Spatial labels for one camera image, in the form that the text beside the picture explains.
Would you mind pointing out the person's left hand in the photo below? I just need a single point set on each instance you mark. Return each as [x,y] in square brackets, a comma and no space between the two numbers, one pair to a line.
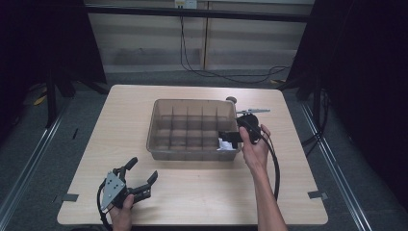
[122,219]

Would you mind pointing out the black horizontal bar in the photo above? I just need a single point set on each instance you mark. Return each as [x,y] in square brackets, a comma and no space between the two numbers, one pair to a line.
[198,13]

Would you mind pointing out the translucent divided storage box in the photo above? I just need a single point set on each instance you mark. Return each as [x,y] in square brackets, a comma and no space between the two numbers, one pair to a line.
[189,128]

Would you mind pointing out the yellow floor tape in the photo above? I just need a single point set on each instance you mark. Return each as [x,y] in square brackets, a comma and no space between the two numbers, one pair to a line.
[40,100]

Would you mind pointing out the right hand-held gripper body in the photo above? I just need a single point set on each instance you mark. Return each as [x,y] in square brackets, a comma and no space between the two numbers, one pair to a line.
[250,123]

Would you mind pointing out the metal floor rail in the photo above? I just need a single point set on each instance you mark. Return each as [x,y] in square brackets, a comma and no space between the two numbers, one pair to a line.
[30,163]
[336,166]

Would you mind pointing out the black metal stand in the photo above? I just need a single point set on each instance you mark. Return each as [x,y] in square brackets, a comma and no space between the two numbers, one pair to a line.
[51,102]
[317,99]

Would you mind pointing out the black curtain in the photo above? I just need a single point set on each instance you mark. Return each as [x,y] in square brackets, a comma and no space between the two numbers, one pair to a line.
[38,38]
[369,80]

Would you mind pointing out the grey tape piece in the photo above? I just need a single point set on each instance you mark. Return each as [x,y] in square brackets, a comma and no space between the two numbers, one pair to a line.
[70,197]
[317,194]

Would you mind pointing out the white power outlet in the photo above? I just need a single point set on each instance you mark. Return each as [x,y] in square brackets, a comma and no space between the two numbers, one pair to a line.
[186,3]

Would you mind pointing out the small black floor tape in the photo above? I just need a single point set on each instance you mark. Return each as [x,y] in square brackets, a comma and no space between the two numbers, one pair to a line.
[75,133]

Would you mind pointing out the person's right hand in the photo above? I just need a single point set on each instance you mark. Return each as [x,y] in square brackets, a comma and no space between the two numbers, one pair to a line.
[256,154]

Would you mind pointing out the white sock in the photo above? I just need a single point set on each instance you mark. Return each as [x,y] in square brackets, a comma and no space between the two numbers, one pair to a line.
[224,146]

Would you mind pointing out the dark round knob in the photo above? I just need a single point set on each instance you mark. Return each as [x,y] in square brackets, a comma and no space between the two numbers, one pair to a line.
[231,99]

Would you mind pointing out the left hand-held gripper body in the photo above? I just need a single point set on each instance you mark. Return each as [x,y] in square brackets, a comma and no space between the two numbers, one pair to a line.
[112,191]

